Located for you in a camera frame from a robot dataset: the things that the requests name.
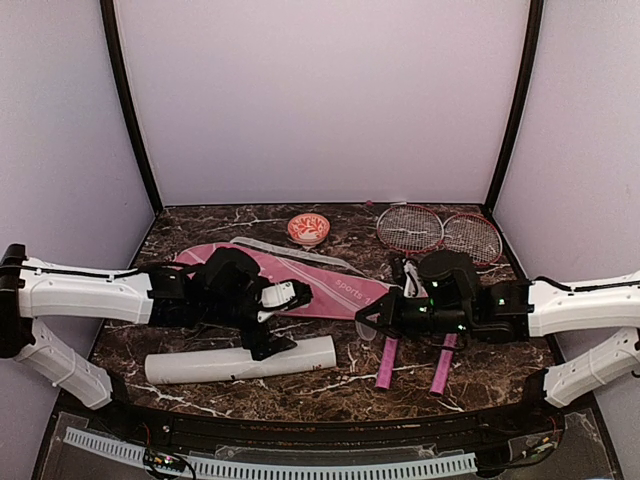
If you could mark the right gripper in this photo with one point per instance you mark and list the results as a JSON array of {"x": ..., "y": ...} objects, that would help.
[{"x": 389, "y": 320}]

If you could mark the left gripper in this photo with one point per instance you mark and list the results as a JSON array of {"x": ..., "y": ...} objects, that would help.
[{"x": 253, "y": 343}]

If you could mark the white shuttlecock tube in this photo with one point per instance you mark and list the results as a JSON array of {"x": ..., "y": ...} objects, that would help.
[{"x": 234, "y": 364}]

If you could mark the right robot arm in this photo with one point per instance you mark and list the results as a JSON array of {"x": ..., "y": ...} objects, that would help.
[{"x": 517, "y": 311}]

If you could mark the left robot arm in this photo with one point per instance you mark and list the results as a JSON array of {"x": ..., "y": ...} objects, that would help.
[{"x": 156, "y": 295}]

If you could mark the left red badminton racket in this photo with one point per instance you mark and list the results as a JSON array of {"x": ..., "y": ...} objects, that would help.
[{"x": 409, "y": 229}]

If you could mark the red badminton racket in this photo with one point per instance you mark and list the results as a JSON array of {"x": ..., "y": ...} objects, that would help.
[
  {"x": 409, "y": 229},
  {"x": 476, "y": 236}
]

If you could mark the right red badminton racket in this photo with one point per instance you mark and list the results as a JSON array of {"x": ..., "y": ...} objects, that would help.
[{"x": 476, "y": 236}]

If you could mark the pink racket bag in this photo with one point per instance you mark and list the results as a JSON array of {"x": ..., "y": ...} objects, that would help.
[{"x": 339, "y": 289}]

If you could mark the red white patterned bowl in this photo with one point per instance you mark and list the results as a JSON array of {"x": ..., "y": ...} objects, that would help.
[{"x": 308, "y": 229}]

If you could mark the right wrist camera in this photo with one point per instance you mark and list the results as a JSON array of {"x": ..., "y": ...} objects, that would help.
[{"x": 404, "y": 274}]

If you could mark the white cable tray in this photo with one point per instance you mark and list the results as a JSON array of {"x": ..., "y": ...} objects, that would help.
[{"x": 266, "y": 464}]

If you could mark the right black frame post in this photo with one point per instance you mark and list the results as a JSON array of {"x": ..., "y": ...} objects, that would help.
[{"x": 519, "y": 99}]

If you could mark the black frame post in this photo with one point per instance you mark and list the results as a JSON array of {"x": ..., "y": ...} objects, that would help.
[
  {"x": 128, "y": 110},
  {"x": 519, "y": 99}
]

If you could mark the left black frame post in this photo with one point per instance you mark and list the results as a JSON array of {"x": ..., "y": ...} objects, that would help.
[{"x": 128, "y": 110}]

